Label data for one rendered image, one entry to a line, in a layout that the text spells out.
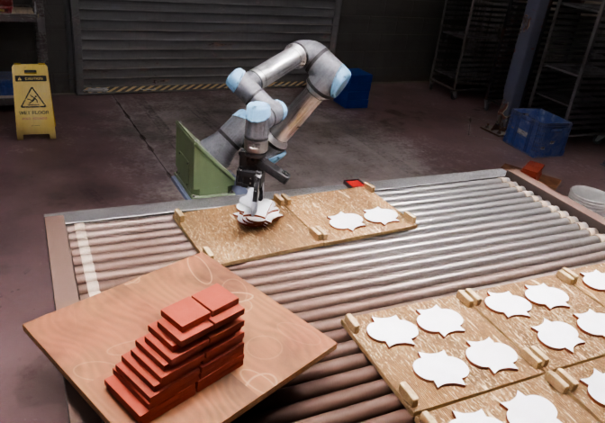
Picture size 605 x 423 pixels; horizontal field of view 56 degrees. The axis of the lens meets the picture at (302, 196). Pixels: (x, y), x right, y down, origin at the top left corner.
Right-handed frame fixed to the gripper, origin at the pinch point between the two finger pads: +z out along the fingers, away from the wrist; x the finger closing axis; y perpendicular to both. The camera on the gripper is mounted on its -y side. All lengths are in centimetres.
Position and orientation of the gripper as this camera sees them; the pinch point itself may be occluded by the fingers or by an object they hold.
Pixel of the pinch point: (257, 208)
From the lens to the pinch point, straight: 189.6
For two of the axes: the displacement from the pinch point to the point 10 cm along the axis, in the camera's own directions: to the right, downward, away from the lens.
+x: -1.4, 4.1, -9.0
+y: -9.9, -1.4, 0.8
